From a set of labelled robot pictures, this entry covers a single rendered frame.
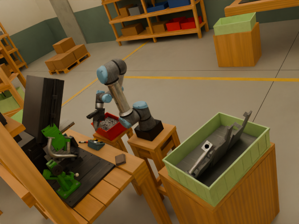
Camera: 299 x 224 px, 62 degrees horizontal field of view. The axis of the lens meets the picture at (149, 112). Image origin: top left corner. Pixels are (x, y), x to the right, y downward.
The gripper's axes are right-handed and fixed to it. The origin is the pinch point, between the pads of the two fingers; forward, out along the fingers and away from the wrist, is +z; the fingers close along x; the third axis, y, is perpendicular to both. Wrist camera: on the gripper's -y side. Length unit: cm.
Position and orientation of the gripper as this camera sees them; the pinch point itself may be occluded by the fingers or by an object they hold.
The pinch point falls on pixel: (95, 129)
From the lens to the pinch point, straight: 228.6
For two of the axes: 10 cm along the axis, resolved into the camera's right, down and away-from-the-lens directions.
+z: -1.1, 9.9, 1.1
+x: -7.1, -1.6, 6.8
